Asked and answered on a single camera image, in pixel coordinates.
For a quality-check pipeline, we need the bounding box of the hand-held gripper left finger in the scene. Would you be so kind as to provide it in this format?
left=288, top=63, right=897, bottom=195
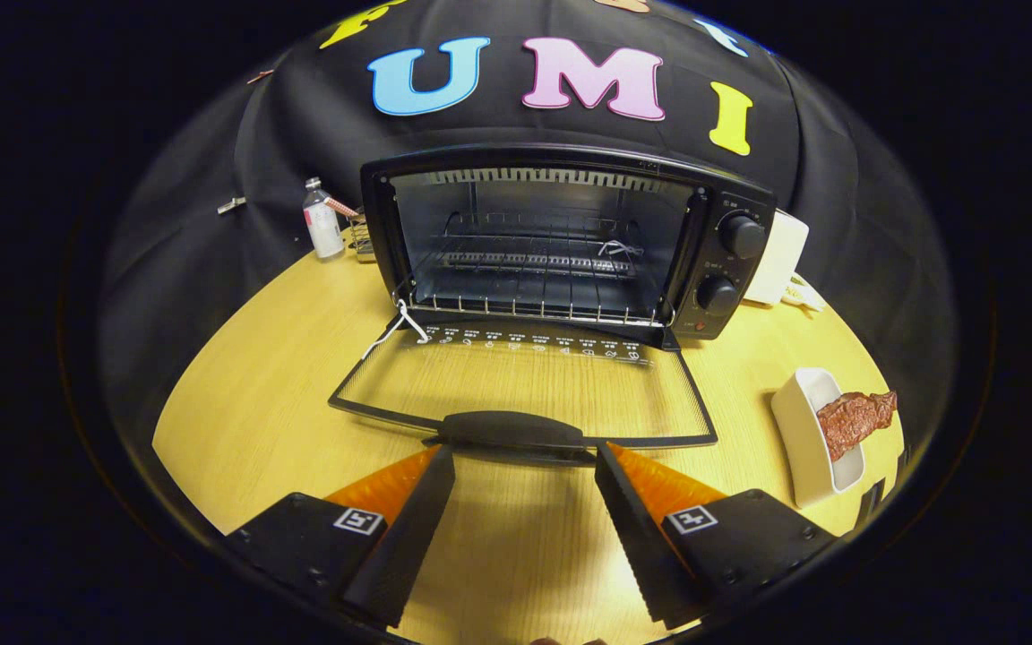
left=225, top=445, right=457, bottom=628

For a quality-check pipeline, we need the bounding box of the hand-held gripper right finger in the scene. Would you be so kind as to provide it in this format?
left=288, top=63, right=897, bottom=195
left=594, top=441, right=839, bottom=631

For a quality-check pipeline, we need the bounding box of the red meat slice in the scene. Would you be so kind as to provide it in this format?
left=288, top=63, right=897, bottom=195
left=816, top=391, right=899, bottom=463

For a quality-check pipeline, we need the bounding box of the black toaster oven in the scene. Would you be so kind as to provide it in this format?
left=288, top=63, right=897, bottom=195
left=328, top=143, right=778, bottom=467

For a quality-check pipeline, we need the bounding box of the white bread toaster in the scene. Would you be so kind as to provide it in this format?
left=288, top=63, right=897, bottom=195
left=743, top=209, right=811, bottom=307

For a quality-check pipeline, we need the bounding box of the white rectangular dish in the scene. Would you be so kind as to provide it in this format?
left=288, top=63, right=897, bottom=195
left=770, top=366, right=866, bottom=510

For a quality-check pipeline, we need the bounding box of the small clear bottle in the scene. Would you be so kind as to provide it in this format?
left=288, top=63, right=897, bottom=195
left=303, top=177, right=346, bottom=261

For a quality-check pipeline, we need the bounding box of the black backdrop cloth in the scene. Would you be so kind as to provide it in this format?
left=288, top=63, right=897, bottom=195
left=95, top=0, right=956, bottom=431

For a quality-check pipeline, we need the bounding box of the small wire basket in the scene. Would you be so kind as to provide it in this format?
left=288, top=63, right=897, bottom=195
left=348, top=208, right=377, bottom=262

